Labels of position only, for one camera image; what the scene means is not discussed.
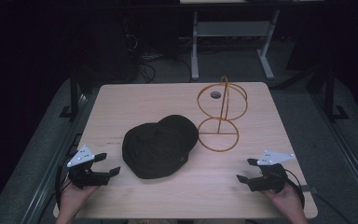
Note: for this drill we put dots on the black cap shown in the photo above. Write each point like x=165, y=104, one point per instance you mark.
x=155, y=149

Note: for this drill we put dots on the person's right hand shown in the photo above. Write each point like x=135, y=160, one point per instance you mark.
x=287, y=199

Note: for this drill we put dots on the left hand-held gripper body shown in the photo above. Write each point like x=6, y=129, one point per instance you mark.
x=84, y=177

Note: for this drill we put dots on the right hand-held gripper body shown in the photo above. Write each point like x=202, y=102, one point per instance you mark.
x=272, y=180

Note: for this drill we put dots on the white metal desk frame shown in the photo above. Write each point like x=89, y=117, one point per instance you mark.
x=230, y=28

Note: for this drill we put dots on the black metal stand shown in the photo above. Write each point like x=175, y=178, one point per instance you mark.
x=330, y=93
x=74, y=93

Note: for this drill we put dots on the person's left hand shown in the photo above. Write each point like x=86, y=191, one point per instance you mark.
x=73, y=199

